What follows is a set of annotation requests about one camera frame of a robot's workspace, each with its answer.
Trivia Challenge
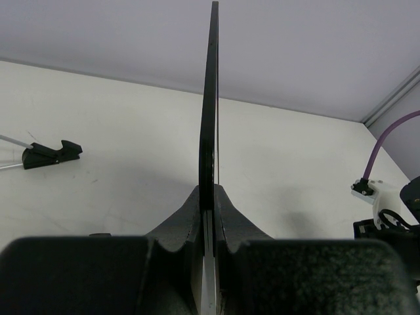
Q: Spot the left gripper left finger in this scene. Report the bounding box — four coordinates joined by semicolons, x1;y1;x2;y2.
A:
1;189;201;314

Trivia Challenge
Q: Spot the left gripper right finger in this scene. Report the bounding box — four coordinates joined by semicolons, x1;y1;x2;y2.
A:
215;185;419;314

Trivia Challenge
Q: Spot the small black-framed whiteboard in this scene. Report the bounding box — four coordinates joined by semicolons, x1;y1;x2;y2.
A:
199;1;219;314

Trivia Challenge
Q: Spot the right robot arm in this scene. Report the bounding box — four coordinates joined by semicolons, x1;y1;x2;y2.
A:
351;177;419;290

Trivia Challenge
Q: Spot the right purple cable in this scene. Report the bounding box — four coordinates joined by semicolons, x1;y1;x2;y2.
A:
362;110;420;181

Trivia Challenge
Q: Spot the black wire whiteboard stand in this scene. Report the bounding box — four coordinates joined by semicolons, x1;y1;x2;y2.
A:
0;133;111;238

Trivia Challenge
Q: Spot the right aluminium frame post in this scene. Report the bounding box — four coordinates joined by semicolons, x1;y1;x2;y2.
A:
360;66;420;128

